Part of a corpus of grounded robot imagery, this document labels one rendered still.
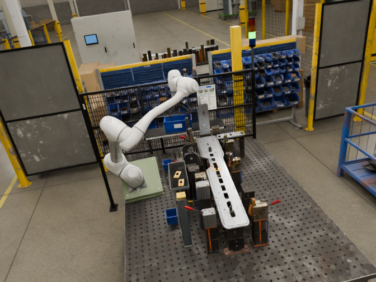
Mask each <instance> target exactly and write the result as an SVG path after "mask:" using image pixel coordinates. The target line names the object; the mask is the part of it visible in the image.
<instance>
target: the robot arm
mask: <svg viewBox="0 0 376 282"><path fill-rule="evenodd" d="M168 84H169V88H170V90H171V97H172V98H171V99H169V100H168V101H166V102H164V103H163V104H161V105H159V106H157V107H155V108H154V109H152V110H151V111H150V112H148V113H147V114H146V115H145V116H144V117H143V118H142V119H140V120H139V121H138V122H137V123H136V124H135V125H134V126H133V127H132V128H130V127H128V126H127V125H126V124H124V123H123V122H122V121H120V120H119V119H117V118H115V117H112V116H105V117H103V118H102V120H101V121H100V128H101V130H102V131H103V132H104V134H105V135H106V137H107V139H108V140H109V147H110V153H108V154H107V155H106V156H105V158H104V165H105V167H106V168H107V169H108V170H110V171H111V172H112V173H114V174H115V175H117V176H119V177H120V178H122V179H123V180H124V181H125V182H126V183H127V185H128V191H129V192H132V191H134V190H137V192H138V193H139V194H140V189H141V188H144V187H147V184H146V182H145V179H144V175H143V170H141V169H140V168H138V167H136V166H134V165H132V164H130V163H129V162H128V161H127V160H126V158H125V156H124V155H123V154H122V149H123V150H125V151H130V150H131V149H133V148H134V147H135V146H136V145H137V144H138V143H139V142H140V141H141V139H142V137H143V135H144V134H145V132H146V130H147V128H148V126H149V124H150V123H151V121H152V120H153V119H154V118H155V117H156V116H158V115H159V114H161V113H163V112H164V111H166V110H168V111H167V115H169V116H170V119H172V113H173V111H174V110H175V108H181V107H182V108H183V109H185V110H186V111H187V116H188V121H189V116H190V112H192V110H191V109H190V107H189V106H188V104H187V102H186V101H185V102H183V101H182V99H183V98H184V97H187V96H188V95H190V94H192V93H195V92H196V91H197V90H198V88H199V85H198V83H197V81H196V80H194V79H192V78H189V77H182V76H181V74H180V72H179V71H178V70H171V71H169V73H168ZM183 104H186V106H187V107H188V109H189V110H188V109H187V108H186V107H184V106H183ZM172 106H174V107H173V109H172V110H171V112H170V109H171V107H172ZM169 112H170V113H169ZM172 123H173V121H172Z"/></svg>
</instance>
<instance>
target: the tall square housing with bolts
mask: <svg viewBox="0 0 376 282"><path fill-rule="evenodd" d="M195 189H196V197H197V200H199V205H200V207H199V208H200V210H203V209H209V208H211V207H210V199H211V198H210V186H209V182H208V180H206V181H199V182H196V188H195ZM200 199H203V200H200ZM199 219H201V221H200V223H199V226H200V228H201V229H202V230H203V229H205V228H204V223H203V215H202V214H201V215H200V214H199Z"/></svg>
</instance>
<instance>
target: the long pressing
mask: <svg viewBox="0 0 376 282"><path fill-rule="evenodd" d="M196 143H197V146H198V150H199V153H200V157H201V158H203V159H207V160H208V161H209V164H210V167H209V168H208V169H207V170H206V174H207V176H208V180H209V183H210V187H211V191H212V193H213V197H214V201H215V204H216V207H217V211H218V214H219V217H220V221H221V224H222V227H223V228H224V229H232V228H239V227H245V226H248V225H249V223H250V221H249V218H248V216H247V214H246V211H245V209H244V207H243V204H242V202H241V200H240V197H239V194H238V192H237V190H236V187H235V185H234V183H233V180H232V178H231V176H230V173H229V171H228V169H227V166H226V163H225V161H224V159H223V156H224V152H223V150H222V148H221V145H220V143H219V140H218V138H217V136H209V137H202V138H196ZM207 143H208V144H209V145H208V144H207ZM209 147H211V149H212V152H209V150H208V148H209ZM210 154H213V156H212V157H211V156H210ZM212 158H214V159H215V161H212ZM213 163H216V164H217V166H218V168H222V170H220V171H219V172H220V175H221V177H218V176H217V174H216V171H212V169H214V165H213ZM220 178H222V180H223V183H222V184H220V183H219V180H218V179H220ZM221 186H225V189H226V191H222V188H221ZM225 193H227V194H228V197H229V199H225V197H224V194H225ZM228 201H230V202H231V204H232V210H233V211H234V213H235V217H231V214H230V212H229V211H231V210H230V209H229V207H228V205H227V202H228Z"/></svg>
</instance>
